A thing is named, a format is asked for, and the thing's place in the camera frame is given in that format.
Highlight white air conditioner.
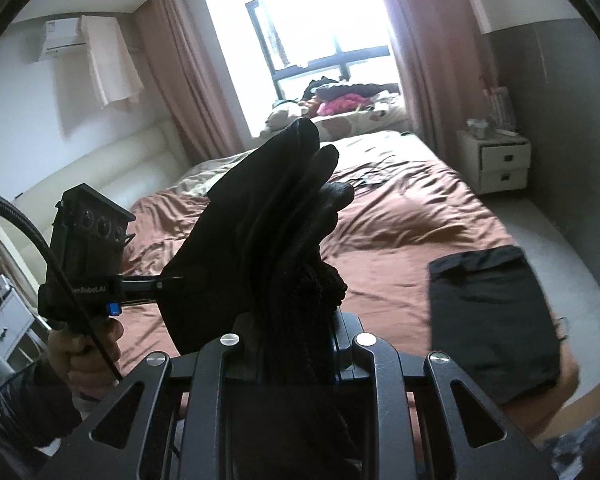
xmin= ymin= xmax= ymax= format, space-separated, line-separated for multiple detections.
xmin=35 ymin=15 xmax=126 ymax=63

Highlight beige cushion with brown spots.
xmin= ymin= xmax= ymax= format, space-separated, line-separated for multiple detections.
xmin=310 ymin=110 xmax=413 ymax=137

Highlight brown blanket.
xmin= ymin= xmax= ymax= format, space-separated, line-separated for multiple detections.
xmin=120 ymin=157 xmax=581 ymax=411

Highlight black cable tangle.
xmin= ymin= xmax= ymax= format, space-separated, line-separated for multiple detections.
xmin=347 ymin=170 xmax=397 ymax=190

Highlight pink garment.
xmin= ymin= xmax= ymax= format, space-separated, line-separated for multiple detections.
xmin=317 ymin=94 xmax=362 ymax=117

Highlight grey patterned cloth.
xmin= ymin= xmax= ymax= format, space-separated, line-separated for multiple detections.
xmin=535 ymin=400 xmax=600 ymax=480

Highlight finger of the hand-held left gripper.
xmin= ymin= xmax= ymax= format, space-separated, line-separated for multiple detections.
xmin=120 ymin=274 xmax=183 ymax=306

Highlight folded black pants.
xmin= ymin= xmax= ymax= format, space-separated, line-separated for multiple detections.
xmin=426 ymin=245 xmax=563 ymax=406

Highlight beige stuffed toy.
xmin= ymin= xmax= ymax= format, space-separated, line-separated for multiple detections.
xmin=265 ymin=105 xmax=303 ymax=136

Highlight pink curtain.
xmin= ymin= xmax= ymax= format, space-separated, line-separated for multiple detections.
xmin=132 ymin=0 xmax=253 ymax=163
xmin=355 ymin=0 xmax=501 ymax=161

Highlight black fleece-lined pants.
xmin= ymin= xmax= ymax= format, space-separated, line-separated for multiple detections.
xmin=157 ymin=116 xmax=361 ymax=480

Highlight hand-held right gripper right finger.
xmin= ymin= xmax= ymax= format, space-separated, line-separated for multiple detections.
xmin=330 ymin=310 xmax=566 ymax=480

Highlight clear plastic organizer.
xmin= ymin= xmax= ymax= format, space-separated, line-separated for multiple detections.
xmin=482 ymin=85 xmax=518 ymax=133

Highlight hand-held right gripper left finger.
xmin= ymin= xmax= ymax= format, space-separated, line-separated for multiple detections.
xmin=36 ymin=332 xmax=261 ymax=480

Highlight person's left forearm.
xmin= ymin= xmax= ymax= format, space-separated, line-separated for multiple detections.
xmin=0 ymin=360 xmax=83 ymax=461

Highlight cream patterned bed sheet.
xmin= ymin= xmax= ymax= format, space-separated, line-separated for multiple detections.
xmin=175 ymin=130 xmax=431 ymax=198

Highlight white nightstand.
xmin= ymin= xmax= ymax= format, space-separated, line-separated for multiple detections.
xmin=455 ymin=127 xmax=533 ymax=196
xmin=0 ymin=287 xmax=38 ymax=361

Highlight dark clothes pile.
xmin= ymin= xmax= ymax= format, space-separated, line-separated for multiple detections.
xmin=302 ymin=75 xmax=401 ymax=106

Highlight cream padded headboard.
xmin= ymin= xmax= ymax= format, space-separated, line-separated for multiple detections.
xmin=0 ymin=120 xmax=188 ymax=271

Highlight pale hanging towel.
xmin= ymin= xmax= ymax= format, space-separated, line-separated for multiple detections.
xmin=80 ymin=15 xmax=146 ymax=111

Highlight person's left hand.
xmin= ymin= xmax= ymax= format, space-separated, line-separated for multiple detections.
xmin=47 ymin=319 xmax=126 ymax=403

